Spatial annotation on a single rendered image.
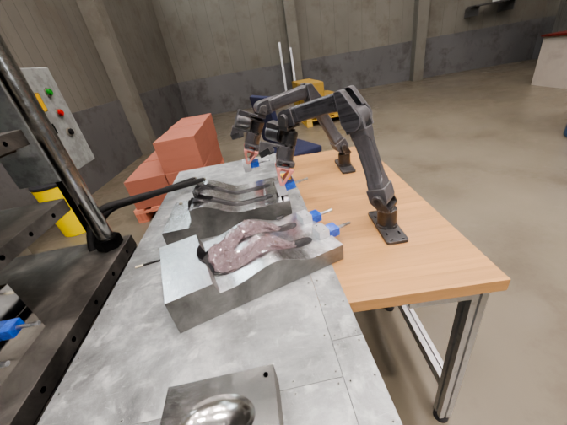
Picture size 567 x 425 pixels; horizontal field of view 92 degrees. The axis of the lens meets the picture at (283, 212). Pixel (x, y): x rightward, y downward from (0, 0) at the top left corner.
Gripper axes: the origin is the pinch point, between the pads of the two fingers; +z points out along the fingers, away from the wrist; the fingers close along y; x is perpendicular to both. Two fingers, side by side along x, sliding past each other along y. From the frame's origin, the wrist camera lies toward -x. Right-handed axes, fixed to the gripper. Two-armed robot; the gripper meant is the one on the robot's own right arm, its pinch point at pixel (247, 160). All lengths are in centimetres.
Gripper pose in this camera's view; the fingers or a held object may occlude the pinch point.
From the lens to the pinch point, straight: 134.2
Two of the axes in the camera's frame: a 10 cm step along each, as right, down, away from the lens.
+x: 9.4, 2.1, 2.6
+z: -3.1, 8.5, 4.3
